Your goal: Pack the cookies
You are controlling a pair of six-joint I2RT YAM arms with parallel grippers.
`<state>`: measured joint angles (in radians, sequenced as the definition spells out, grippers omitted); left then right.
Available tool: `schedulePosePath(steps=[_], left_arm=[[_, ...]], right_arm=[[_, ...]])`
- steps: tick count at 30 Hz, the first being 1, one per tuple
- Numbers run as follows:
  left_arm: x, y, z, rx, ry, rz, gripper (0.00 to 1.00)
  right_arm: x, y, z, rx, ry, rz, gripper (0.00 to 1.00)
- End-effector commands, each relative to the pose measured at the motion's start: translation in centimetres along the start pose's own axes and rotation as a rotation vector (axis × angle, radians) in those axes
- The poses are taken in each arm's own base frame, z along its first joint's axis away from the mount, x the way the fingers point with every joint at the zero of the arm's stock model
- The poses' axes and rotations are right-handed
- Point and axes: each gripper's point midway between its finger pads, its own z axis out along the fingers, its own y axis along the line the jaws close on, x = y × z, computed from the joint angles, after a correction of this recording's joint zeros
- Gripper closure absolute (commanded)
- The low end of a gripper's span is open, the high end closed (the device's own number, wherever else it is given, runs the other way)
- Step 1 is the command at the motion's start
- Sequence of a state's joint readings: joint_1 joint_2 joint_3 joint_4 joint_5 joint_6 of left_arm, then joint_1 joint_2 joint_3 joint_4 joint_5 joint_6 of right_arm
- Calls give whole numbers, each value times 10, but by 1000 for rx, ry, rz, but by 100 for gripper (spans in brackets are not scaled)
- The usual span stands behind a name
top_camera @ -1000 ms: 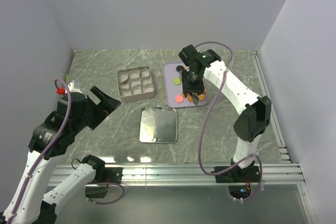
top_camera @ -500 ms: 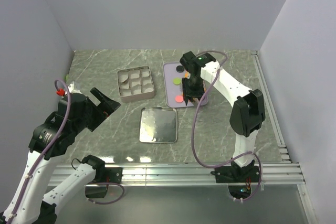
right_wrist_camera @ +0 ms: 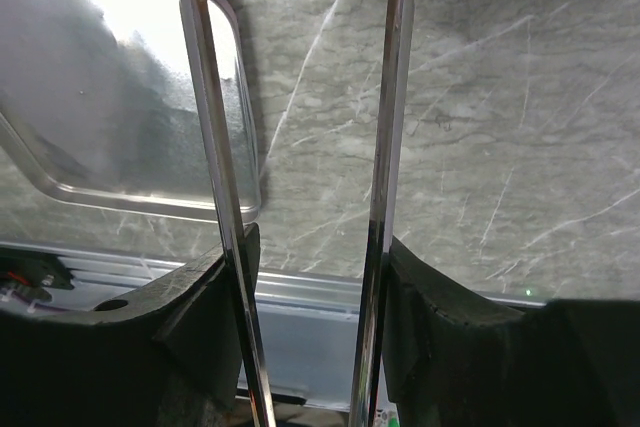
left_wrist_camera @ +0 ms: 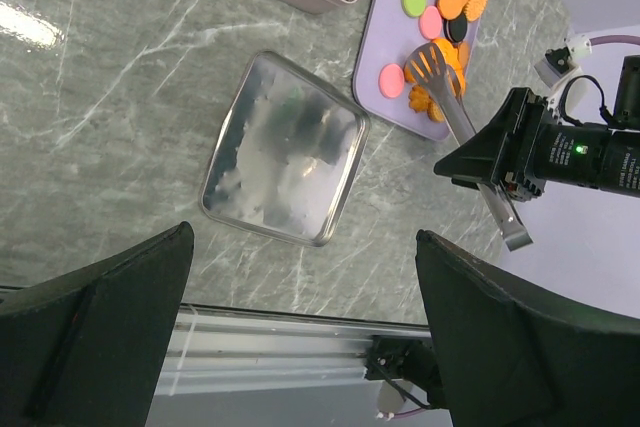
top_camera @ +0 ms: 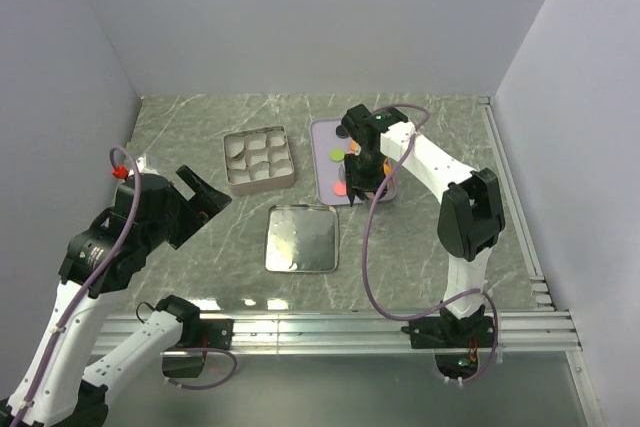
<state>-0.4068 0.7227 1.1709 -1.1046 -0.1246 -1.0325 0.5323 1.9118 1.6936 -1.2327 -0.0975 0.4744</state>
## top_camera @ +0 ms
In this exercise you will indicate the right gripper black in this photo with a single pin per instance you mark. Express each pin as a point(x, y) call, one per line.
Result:
point(354, 181)

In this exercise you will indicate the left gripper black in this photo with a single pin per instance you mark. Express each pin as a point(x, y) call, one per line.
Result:
point(207, 199)

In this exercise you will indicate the metal tongs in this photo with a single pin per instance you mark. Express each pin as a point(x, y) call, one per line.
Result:
point(342, 172)

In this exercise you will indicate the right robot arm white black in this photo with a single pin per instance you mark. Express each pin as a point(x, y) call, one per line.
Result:
point(471, 213)

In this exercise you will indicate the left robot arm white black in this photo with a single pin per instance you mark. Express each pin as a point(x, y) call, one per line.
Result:
point(61, 388)

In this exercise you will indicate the pink round cookie lower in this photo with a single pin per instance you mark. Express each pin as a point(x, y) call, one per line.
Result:
point(340, 189)

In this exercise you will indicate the green round cookie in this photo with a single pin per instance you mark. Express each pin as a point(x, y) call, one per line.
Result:
point(337, 155)

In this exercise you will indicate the black round cookie top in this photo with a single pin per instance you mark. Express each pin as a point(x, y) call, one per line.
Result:
point(341, 133)

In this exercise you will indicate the lavender cookie tray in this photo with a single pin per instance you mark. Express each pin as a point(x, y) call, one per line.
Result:
point(323, 140)

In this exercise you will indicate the square cookie tin with liners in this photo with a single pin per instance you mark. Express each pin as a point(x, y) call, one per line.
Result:
point(258, 160)

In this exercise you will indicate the silver tin lid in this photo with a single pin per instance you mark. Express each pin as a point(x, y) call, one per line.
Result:
point(302, 239)

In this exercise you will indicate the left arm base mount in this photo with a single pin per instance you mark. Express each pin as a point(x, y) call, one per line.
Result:
point(217, 334)

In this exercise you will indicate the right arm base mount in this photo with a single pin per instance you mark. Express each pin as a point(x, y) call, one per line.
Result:
point(475, 336)

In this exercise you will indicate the aluminium side rail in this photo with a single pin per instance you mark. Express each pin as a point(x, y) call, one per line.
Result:
point(540, 289)

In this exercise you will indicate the aluminium front rail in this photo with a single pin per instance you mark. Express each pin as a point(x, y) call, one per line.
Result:
point(363, 333)

